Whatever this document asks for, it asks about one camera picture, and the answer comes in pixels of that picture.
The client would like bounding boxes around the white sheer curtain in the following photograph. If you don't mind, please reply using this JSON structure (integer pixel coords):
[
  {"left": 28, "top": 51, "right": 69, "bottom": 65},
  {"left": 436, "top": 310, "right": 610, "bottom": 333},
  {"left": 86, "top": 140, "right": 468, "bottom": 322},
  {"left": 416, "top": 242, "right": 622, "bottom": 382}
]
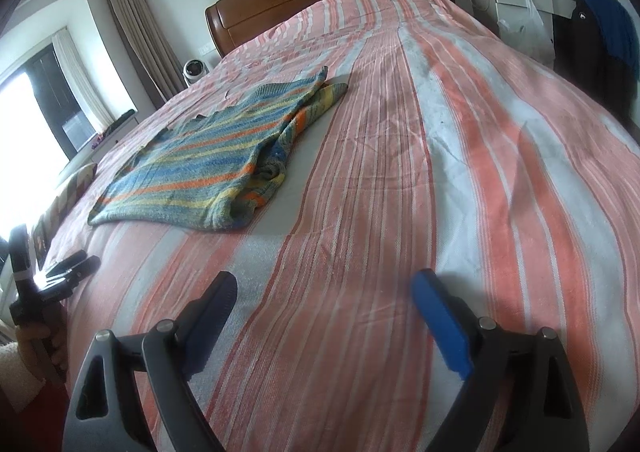
[{"left": 51, "top": 28, "right": 116, "bottom": 133}]

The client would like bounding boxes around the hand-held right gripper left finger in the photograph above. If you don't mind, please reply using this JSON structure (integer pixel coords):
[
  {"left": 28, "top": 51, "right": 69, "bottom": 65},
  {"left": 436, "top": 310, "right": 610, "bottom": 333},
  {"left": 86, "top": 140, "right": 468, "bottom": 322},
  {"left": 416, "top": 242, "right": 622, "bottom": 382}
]
[{"left": 62, "top": 271, "right": 238, "bottom": 452}]

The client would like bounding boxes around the black jacket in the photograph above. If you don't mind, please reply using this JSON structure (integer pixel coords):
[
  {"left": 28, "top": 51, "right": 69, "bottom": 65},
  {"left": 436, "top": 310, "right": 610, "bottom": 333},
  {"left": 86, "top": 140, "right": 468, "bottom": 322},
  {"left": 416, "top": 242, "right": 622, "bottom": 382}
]
[{"left": 552, "top": 0, "right": 634, "bottom": 129}]

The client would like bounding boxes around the window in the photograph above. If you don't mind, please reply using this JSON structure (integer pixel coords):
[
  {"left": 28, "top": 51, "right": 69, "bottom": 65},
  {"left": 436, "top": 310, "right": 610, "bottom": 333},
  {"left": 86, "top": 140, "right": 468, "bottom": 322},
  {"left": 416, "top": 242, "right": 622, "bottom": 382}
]
[{"left": 0, "top": 42, "right": 98, "bottom": 174}]

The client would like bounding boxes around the blue fleece garment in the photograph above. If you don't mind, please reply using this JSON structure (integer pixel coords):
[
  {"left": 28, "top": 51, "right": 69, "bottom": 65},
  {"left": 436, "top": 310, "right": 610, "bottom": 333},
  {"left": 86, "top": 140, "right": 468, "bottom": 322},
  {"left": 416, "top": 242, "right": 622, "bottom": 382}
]
[{"left": 574, "top": 0, "right": 635, "bottom": 69}]

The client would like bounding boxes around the white window seat cabinet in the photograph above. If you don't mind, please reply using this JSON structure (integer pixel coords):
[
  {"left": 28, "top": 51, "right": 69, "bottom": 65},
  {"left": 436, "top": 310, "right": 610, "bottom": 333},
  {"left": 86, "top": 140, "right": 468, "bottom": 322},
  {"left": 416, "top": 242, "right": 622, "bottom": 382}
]
[{"left": 50, "top": 109, "right": 157, "bottom": 183}]

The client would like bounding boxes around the striped pillow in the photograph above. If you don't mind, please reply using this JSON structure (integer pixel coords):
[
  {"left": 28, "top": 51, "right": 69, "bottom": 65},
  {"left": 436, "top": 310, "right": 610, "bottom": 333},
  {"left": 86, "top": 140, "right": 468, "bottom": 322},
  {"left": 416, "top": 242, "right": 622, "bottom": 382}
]
[{"left": 32, "top": 162, "right": 98, "bottom": 244}]

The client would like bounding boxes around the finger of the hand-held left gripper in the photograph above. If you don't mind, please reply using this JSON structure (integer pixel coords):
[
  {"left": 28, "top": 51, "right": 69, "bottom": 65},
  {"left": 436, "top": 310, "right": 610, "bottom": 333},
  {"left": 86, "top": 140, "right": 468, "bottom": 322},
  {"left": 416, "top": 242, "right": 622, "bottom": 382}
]
[
  {"left": 46, "top": 250, "right": 87, "bottom": 275},
  {"left": 42, "top": 256, "right": 102, "bottom": 289}
]

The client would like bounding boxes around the person's left forearm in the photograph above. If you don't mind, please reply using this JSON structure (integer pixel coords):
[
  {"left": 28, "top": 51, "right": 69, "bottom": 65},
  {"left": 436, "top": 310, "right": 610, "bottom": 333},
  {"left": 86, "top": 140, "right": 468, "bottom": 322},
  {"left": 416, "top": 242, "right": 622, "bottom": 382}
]
[{"left": 0, "top": 341, "right": 47, "bottom": 404}]

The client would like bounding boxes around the white plastic bag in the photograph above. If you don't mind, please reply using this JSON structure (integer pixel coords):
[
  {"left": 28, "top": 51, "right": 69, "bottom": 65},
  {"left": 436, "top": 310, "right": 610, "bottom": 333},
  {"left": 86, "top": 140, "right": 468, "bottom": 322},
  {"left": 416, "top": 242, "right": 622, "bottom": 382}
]
[{"left": 497, "top": 0, "right": 552, "bottom": 67}]

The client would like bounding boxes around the smartphone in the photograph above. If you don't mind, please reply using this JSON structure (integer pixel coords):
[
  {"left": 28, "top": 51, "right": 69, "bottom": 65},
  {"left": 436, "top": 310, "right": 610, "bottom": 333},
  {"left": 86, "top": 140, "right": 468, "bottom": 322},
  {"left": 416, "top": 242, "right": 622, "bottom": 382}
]
[{"left": 31, "top": 224, "right": 51, "bottom": 269}]

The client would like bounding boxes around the dark clothes pile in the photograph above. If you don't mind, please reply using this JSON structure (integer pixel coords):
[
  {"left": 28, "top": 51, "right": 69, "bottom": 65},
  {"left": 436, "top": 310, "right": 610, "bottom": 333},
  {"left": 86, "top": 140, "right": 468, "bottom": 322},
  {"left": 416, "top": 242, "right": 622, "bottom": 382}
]
[{"left": 92, "top": 109, "right": 139, "bottom": 143}]

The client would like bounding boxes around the person's left hand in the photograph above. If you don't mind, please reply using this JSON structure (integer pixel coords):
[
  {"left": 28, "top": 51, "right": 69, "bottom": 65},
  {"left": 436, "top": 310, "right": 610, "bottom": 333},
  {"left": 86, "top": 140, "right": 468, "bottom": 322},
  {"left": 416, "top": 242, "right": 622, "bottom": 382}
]
[{"left": 14, "top": 321, "right": 70, "bottom": 380}]

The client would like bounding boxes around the bed with striped pink cover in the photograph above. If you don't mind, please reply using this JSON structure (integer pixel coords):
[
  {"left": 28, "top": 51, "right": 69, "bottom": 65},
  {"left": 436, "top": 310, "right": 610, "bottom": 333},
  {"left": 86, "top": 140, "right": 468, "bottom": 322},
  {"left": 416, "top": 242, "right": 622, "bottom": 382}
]
[{"left": 37, "top": 0, "right": 640, "bottom": 452}]

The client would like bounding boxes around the small white fan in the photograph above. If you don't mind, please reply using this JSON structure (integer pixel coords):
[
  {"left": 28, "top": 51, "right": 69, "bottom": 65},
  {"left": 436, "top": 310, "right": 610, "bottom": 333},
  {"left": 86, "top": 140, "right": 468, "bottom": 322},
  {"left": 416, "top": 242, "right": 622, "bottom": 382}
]
[{"left": 182, "top": 59, "right": 207, "bottom": 86}]

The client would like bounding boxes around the multicolour striped knit sweater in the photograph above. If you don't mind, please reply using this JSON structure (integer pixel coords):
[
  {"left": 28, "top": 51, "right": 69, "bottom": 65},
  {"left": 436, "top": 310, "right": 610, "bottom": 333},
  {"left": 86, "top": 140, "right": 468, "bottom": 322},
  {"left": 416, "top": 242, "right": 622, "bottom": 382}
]
[{"left": 87, "top": 66, "right": 349, "bottom": 233}]

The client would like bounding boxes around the brown curtain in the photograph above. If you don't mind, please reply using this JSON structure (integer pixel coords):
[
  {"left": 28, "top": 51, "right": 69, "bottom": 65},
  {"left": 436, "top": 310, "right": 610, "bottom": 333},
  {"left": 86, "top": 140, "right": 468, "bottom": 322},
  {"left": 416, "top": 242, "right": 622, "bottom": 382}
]
[{"left": 101, "top": 0, "right": 186, "bottom": 109}]

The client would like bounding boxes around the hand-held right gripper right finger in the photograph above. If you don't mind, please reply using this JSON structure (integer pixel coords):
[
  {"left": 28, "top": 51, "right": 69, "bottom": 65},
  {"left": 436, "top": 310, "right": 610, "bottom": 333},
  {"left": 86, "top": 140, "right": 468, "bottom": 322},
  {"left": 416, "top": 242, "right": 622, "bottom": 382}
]
[{"left": 411, "top": 268, "right": 591, "bottom": 452}]

